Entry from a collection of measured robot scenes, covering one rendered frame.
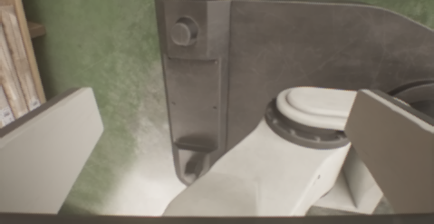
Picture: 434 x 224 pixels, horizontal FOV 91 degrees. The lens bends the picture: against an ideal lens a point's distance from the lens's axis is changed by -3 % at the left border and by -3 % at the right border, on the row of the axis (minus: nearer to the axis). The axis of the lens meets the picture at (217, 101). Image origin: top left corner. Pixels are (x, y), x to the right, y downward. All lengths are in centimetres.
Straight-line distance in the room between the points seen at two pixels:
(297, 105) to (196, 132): 29
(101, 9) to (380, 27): 70
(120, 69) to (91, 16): 18
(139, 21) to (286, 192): 60
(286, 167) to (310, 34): 26
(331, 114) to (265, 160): 12
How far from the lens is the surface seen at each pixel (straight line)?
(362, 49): 50
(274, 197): 28
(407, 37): 52
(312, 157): 34
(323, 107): 36
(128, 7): 73
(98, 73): 87
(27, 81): 92
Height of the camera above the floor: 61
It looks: 58 degrees down
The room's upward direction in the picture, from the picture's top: 158 degrees counter-clockwise
